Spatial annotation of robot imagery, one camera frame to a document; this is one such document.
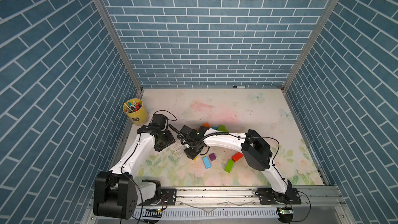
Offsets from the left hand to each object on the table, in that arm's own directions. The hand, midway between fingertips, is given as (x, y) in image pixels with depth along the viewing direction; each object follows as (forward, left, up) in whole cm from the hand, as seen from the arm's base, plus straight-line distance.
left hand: (174, 141), depth 84 cm
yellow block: (-9, -12, 0) cm, 15 cm away
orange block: (+15, -18, -6) cm, 25 cm away
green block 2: (-10, -30, -7) cm, 33 cm away
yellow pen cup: (+21, +27, +2) cm, 34 cm away
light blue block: (-9, -18, -6) cm, 21 cm away
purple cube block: (-6, -21, -5) cm, 23 cm away
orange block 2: (-3, -13, +18) cm, 22 cm away
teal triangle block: (+13, -23, -6) cm, 27 cm away
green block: (+12, -28, -5) cm, 31 cm away
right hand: (-5, -9, -7) cm, 12 cm away
